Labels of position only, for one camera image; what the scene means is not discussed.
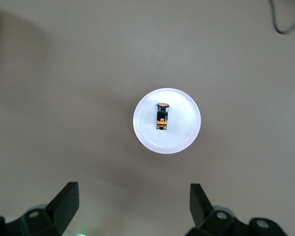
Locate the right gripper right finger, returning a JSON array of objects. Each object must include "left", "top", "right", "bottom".
[{"left": 184, "top": 183, "right": 289, "bottom": 236}]

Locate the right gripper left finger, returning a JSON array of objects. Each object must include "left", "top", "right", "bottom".
[{"left": 0, "top": 181, "right": 80, "bottom": 236}]

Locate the orange and black switch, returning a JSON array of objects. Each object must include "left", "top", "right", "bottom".
[{"left": 155, "top": 102, "right": 171, "bottom": 131}]

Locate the pink round plate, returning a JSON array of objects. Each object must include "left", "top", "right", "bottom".
[{"left": 132, "top": 88, "right": 202, "bottom": 155}]

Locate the thin black looped cable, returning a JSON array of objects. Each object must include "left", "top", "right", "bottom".
[{"left": 269, "top": 0, "right": 295, "bottom": 34}]

